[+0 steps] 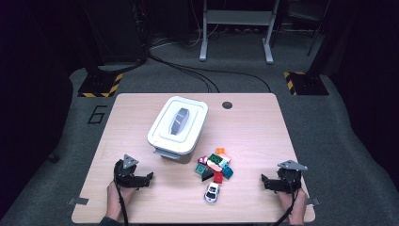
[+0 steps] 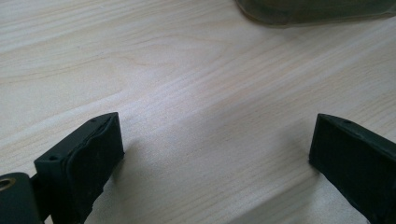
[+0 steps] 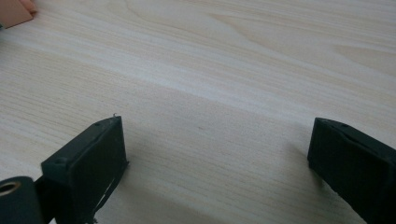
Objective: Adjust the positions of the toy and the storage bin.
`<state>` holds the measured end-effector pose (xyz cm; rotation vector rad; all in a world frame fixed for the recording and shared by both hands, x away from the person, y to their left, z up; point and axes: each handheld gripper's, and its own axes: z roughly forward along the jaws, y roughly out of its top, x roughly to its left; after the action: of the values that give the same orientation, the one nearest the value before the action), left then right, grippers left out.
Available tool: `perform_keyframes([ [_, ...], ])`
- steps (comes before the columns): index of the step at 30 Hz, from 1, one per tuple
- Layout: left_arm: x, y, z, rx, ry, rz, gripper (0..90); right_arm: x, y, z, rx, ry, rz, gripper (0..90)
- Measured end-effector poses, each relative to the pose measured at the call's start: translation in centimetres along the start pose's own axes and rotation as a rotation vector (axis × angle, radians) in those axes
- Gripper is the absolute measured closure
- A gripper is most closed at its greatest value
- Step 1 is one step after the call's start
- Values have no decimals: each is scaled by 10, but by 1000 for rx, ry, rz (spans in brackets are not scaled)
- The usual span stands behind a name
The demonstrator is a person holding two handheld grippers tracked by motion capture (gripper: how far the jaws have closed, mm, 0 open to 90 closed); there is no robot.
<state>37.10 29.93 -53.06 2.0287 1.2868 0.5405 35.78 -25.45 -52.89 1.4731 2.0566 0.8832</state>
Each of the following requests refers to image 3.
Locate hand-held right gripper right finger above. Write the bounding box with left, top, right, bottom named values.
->
left=306, top=117, right=396, bottom=224

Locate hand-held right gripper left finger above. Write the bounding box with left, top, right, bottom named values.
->
left=40, top=115, right=130, bottom=224

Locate coral toy block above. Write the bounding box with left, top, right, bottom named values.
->
left=0, top=0, right=38, bottom=30

